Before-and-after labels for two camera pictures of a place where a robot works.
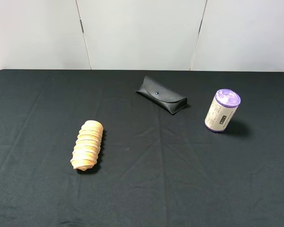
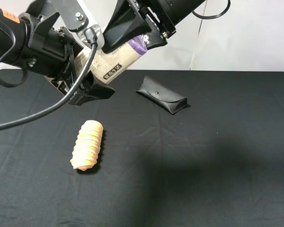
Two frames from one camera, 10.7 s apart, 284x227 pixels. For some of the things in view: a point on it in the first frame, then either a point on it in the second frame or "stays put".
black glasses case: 169,100 stays put
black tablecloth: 155,168 stays put
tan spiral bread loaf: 84,154 stays put
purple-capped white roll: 222,109 -> 108,66
